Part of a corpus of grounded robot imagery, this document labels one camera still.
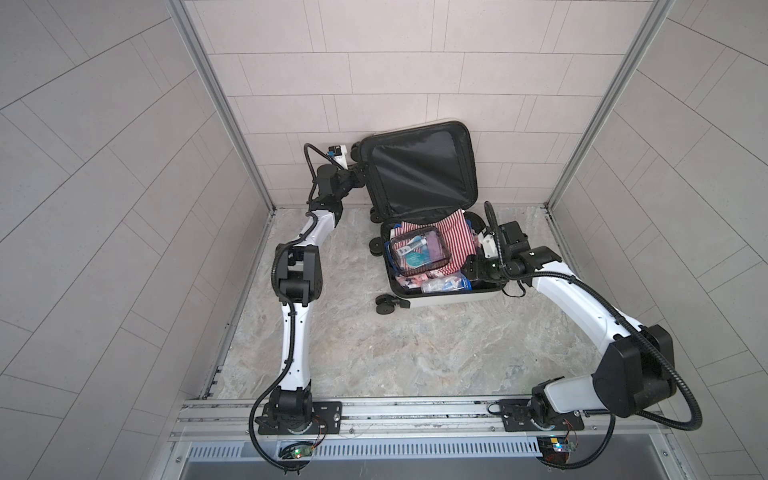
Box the right aluminium corner post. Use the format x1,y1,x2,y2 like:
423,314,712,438
547,0,674,210

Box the clear toiletry pouch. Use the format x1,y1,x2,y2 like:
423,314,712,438
387,226,452,277

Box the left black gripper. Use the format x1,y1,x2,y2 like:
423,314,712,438
328,161,367,204

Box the right green circuit board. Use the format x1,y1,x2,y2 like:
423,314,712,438
536,436,578,465

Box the green circuit board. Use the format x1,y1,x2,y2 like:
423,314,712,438
536,436,578,465
280,442,314,460

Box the left green circuit board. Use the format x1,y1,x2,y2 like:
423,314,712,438
280,442,314,460

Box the black mounting plate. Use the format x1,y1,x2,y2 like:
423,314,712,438
487,397,584,432
255,401,343,435

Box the clear bottle blue lid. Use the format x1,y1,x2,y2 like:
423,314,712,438
420,273,472,294

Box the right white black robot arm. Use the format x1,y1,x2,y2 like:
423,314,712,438
484,202,704,471

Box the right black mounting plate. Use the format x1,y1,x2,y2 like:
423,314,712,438
487,397,584,432

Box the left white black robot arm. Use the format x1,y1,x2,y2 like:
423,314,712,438
247,143,364,474

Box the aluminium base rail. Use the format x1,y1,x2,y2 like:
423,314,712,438
154,395,693,479

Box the red white striped garment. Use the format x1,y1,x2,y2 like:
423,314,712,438
390,209,476,275

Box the aluminium corner post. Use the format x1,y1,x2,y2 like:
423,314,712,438
166,0,276,214
547,0,674,210

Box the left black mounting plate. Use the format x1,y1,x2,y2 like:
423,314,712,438
255,401,343,435

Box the pink navy shark garment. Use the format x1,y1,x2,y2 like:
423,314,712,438
396,271,447,290

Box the left aluminium corner post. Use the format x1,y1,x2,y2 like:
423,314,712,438
166,0,276,214

